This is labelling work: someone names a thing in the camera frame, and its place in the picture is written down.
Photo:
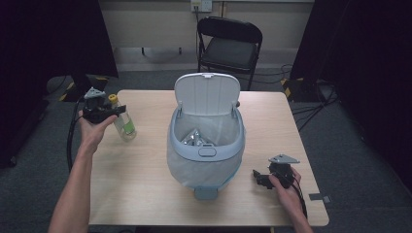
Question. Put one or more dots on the person's left hand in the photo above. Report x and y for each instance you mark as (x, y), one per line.
(94, 132)

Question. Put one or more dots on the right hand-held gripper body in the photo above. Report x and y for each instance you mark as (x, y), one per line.
(282, 171)

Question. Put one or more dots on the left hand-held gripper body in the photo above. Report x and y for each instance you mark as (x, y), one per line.
(95, 110)

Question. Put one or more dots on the person's right hand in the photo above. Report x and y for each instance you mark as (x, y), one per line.
(286, 194)

